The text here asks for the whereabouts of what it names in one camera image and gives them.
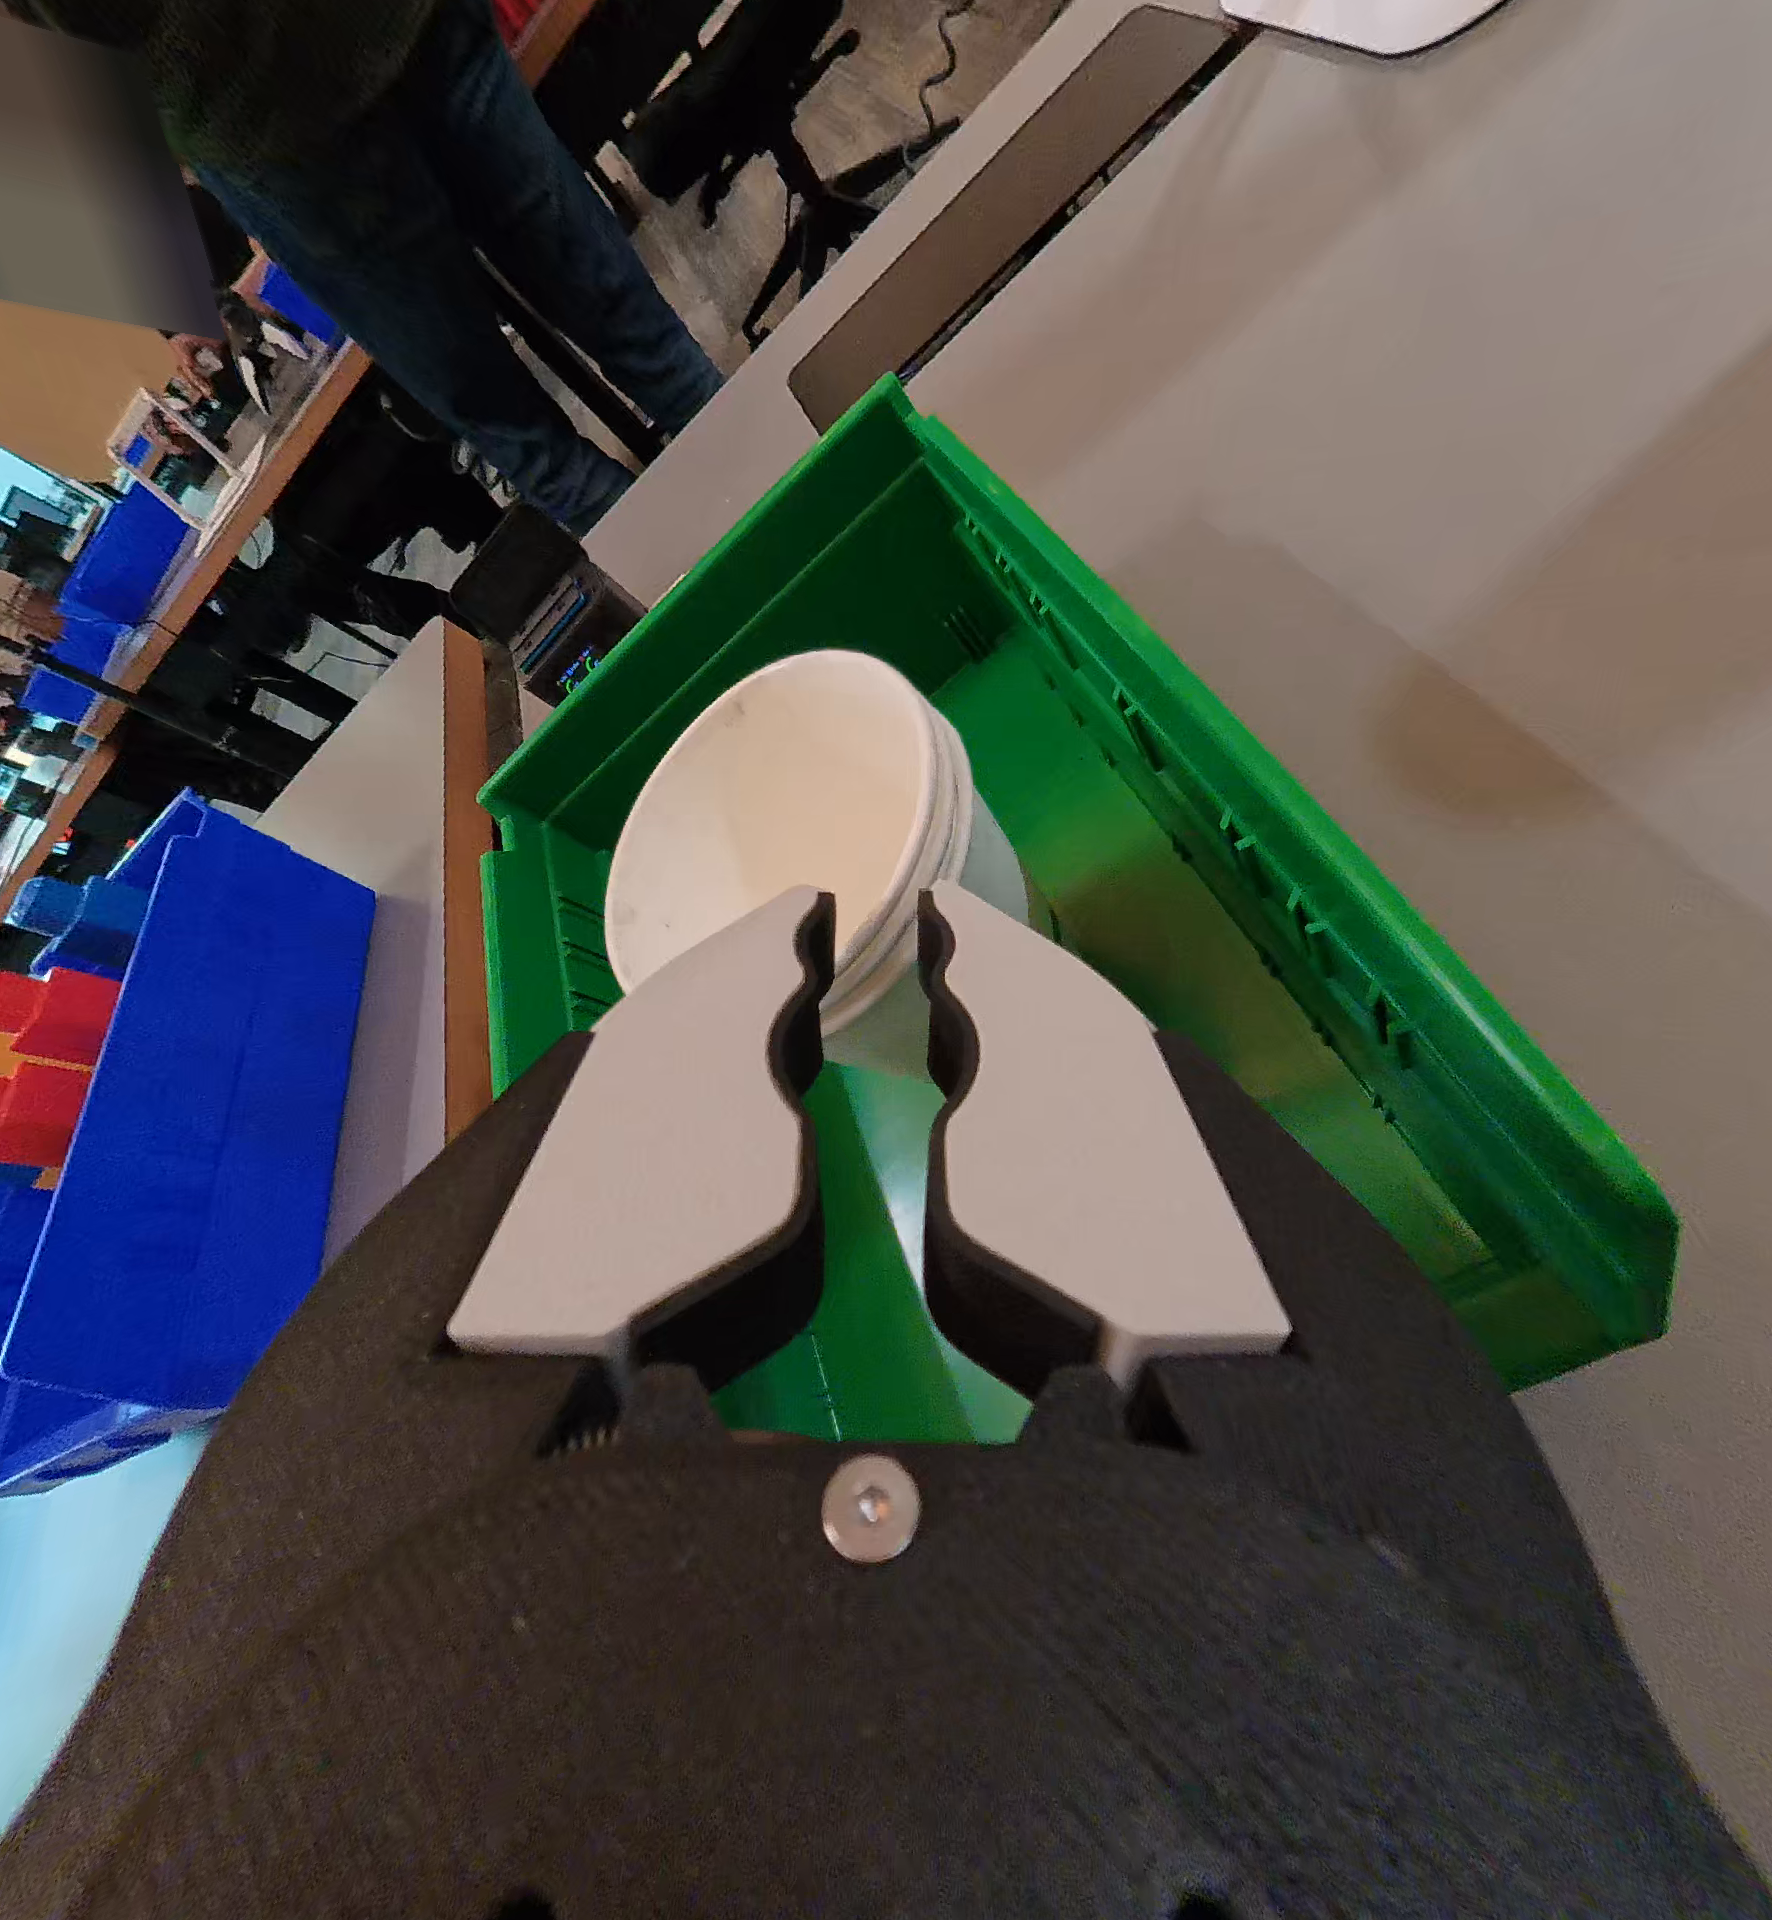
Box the red toy peg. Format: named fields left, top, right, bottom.
left=0, top=1057, right=96, bottom=1171
left=0, top=967, right=123, bottom=1069

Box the white board stand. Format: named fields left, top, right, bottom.
left=1222, top=0, right=1516, bottom=65

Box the black charging hub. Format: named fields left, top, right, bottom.
left=448, top=501, right=652, bottom=703

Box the large blue plastic bin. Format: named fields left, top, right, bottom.
left=0, top=791, right=383, bottom=1502

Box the green plastic bin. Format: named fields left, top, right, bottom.
left=479, top=376, right=1683, bottom=1448

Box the blue toy peg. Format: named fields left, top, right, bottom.
left=13, top=877, right=154, bottom=977

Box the dark desk cable flap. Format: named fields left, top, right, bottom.
left=789, top=0, right=1252, bottom=437

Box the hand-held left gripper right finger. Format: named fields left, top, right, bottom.
left=912, top=888, right=1297, bottom=1403

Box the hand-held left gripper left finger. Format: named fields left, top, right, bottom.
left=446, top=885, right=840, bottom=1397

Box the black office chair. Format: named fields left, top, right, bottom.
left=586, top=0, right=889, bottom=339

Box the row of small blue bins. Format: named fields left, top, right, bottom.
left=0, top=261, right=348, bottom=932

